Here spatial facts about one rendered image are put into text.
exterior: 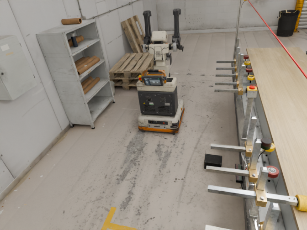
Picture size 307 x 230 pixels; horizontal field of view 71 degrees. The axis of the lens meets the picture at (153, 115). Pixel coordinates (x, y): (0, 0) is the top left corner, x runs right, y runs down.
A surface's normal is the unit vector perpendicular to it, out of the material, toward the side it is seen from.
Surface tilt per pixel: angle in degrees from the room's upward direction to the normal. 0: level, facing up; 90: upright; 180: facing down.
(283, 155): 0
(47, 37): 90
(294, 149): 0
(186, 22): 90
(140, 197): 0
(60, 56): 90
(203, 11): 90
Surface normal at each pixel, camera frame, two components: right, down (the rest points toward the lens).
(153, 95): -0.26, 0.55
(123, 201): -0.10, -0.83
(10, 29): 0.96, 0.06
